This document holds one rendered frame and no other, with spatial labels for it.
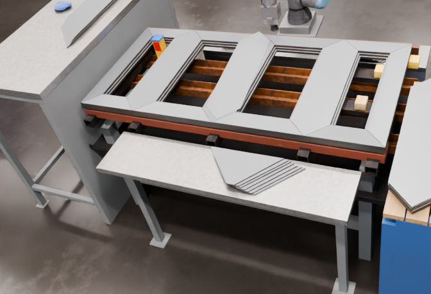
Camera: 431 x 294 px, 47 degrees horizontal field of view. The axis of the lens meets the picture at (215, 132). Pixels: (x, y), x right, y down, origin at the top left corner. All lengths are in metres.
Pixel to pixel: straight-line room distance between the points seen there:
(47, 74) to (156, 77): 0.56
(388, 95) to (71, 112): 1.59
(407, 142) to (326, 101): 0.42
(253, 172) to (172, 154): 0.44
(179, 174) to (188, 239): 0.79
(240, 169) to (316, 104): 0.47
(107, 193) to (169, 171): 0.89
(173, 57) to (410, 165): 1.44
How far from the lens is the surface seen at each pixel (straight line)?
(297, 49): 2.71
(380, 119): 2.23
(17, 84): 2.72
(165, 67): 2.77
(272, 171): 2.14
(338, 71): 2.50
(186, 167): 2.29
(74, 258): 3.18
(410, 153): 2.09
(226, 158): 2.22
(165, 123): 2.48
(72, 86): 2.73
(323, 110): 2.28
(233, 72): 2.59
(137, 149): 2.46
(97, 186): 3.03
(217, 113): 2.36
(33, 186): 3.44
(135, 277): 2.94
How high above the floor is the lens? 2.34
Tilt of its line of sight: 41 degrees down
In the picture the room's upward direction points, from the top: 15 degrees counter-clockwise
